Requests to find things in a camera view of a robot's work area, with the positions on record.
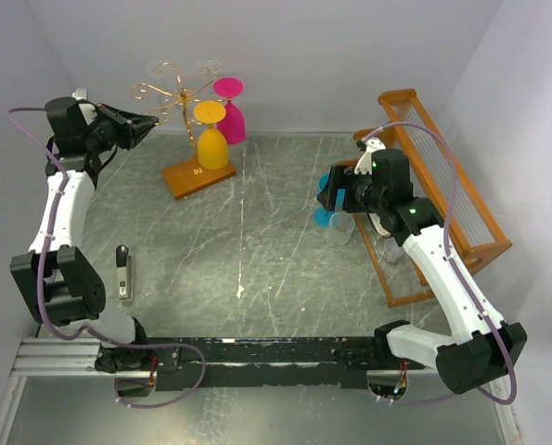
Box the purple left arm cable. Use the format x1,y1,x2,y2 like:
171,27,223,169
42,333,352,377
7,107,114,347

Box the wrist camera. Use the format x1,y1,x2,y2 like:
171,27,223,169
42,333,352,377
71,88,88,103
353,137,386,175

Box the blue wine glass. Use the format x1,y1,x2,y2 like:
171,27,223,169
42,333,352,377
313,174,340,229

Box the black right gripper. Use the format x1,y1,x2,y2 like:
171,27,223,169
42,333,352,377
317,163,386,213

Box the gold wire wine glass rack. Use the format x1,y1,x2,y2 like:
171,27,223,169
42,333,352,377
131,66,236,199

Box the silver black stapler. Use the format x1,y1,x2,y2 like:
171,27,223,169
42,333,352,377
115,245,134,304

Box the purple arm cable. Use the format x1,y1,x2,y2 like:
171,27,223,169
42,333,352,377
7,107,114,347
363,121,520,405

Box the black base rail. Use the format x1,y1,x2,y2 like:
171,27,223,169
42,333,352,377
94,337,402,391

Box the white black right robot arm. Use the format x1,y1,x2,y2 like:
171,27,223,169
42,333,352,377
317,149,527,394

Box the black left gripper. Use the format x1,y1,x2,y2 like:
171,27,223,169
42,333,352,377
83,102,159,154

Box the patterned clear wine glass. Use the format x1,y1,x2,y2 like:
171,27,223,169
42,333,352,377
326,212,355,250

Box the wooden dish rack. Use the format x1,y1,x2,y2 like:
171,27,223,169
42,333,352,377
354,89,512,308

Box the pink wine glass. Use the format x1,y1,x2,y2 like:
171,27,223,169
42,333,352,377
213,77,247,146

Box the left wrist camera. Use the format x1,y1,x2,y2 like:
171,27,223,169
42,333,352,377
71,88,88,103

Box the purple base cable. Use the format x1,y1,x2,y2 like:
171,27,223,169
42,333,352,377
112,342,207,410

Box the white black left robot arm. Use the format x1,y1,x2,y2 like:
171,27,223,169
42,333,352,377
9,96,159,374

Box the yellow wine glass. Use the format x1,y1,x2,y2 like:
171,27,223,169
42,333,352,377
194,100,229,171

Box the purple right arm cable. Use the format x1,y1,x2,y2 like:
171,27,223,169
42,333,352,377
363,121,520,405

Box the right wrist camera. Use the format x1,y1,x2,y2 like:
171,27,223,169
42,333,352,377
353,137,386,175

